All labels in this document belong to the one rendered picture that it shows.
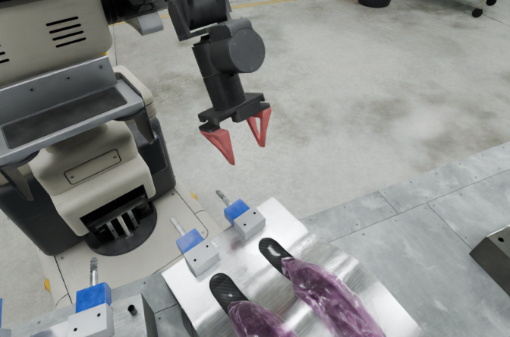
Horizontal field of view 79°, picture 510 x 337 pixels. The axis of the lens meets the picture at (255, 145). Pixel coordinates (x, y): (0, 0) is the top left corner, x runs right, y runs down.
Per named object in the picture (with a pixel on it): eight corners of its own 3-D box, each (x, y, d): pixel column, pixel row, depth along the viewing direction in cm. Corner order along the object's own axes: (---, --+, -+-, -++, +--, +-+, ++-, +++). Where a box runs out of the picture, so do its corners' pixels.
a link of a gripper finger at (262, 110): (282, 144, 56) (269, 95, 52) (252, 163, 52) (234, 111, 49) (260, 139, 61) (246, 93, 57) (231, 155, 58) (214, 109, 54)
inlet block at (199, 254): (163, 232, 62) (157, 217, 59) (185, 218, 65) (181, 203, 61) (198, 283, 55) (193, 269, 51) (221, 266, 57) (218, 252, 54)
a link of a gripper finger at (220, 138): (266, 155, 54) (249, 104, 50) (232, 175, 50) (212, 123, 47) (243, 148, 59) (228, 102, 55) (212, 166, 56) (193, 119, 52)
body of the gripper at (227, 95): (267, 103, 52) (255, 60, 50) (218, 128, 48) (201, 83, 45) (246, 101, 58) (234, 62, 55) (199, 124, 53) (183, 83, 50)
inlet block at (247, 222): (208, 204, 67) (206, 188, 64) (227, 192, 70) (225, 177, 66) (246, 247, 60) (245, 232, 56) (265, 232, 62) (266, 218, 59)
